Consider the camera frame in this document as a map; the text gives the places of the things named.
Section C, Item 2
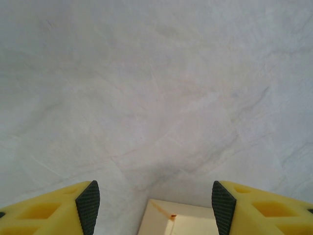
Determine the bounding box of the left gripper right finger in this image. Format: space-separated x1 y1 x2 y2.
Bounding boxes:
211 180 313 235

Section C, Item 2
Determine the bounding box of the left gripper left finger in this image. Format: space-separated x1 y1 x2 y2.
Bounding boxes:
0 180 100 235

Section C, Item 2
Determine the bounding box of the yellow paper box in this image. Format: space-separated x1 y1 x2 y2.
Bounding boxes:
138 199 218 235

